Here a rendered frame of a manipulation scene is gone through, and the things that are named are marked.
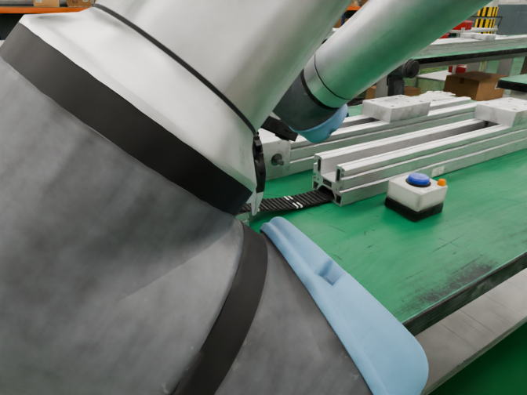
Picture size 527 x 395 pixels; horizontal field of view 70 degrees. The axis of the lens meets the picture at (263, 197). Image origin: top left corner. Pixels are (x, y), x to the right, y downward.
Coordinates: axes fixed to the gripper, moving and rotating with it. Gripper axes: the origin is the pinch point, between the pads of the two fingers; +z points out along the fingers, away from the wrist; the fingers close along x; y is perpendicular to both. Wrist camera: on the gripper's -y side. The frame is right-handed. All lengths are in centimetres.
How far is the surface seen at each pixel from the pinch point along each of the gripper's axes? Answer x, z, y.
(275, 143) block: -13.2, -5.3, -14.1
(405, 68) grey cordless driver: -29, -16, -72
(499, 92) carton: -176, 53, -410
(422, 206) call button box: 17.8, 0.3, -27.4
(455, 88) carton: -199, 48, -363
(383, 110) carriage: -15, -8, -50
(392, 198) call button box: 11.6, 1.1, -26.4
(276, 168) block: -13.3, 0.8, -14.4
